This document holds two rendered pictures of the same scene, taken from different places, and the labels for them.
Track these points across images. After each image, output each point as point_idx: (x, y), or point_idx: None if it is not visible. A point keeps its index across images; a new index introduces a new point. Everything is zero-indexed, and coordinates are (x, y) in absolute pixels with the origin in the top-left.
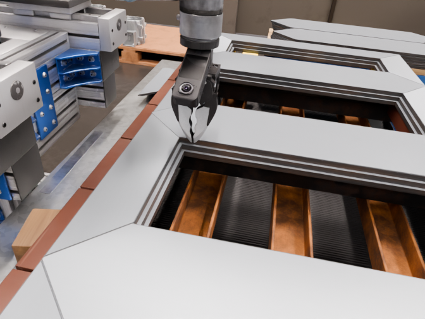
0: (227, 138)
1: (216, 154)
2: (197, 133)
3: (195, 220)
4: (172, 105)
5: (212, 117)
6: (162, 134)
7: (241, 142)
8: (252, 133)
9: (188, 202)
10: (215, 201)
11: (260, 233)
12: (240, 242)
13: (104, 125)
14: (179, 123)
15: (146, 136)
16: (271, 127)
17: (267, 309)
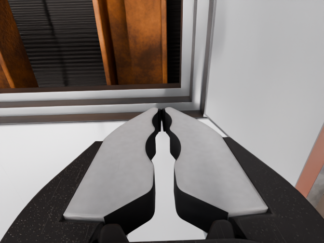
0: (73, 151)
1: (95, 98)
2: (142, 116)
3: (138, 15)
4: (290, 192)
5: (61, 171)
6: (254, 115)
7: (29, 143)
8: (26, 185)
9: (160, 57)
10: (121, 73)
11: (78, 82)
12: (96, 61)
13: (319, 186)
14: (216, 132)
15: (305, 90)
16: (2, 217)
17: None
